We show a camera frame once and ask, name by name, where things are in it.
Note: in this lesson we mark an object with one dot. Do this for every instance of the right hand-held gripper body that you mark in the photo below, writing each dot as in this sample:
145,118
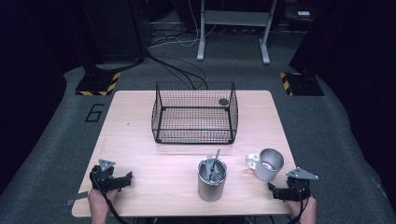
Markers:
299,186

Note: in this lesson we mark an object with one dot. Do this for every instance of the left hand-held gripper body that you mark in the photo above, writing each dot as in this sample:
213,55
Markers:
104,180

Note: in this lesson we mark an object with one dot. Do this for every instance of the silver metal tumbler with lid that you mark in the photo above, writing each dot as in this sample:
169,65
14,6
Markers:
210,189

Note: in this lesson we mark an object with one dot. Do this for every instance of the striped drinking straw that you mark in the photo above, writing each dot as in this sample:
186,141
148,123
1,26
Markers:
217,154

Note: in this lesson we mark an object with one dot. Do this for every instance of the person's left hand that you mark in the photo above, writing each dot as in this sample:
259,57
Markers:
99,205

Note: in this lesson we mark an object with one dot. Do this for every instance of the person's right hand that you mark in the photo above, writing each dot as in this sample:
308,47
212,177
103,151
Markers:
309,211

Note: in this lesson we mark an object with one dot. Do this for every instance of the grey tape strip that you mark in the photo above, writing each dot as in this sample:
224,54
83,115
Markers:
77,197

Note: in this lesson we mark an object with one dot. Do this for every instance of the hazard-striped black stand base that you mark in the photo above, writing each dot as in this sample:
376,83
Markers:
98,84
302,84

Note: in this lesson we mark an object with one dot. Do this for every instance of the dark round disc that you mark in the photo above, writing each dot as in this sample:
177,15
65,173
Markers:
223,101

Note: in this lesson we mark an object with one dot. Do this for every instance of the small white box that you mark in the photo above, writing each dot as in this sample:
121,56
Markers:
303,13

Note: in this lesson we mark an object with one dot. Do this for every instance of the white metal desk frame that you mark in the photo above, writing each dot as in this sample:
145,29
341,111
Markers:
236,18

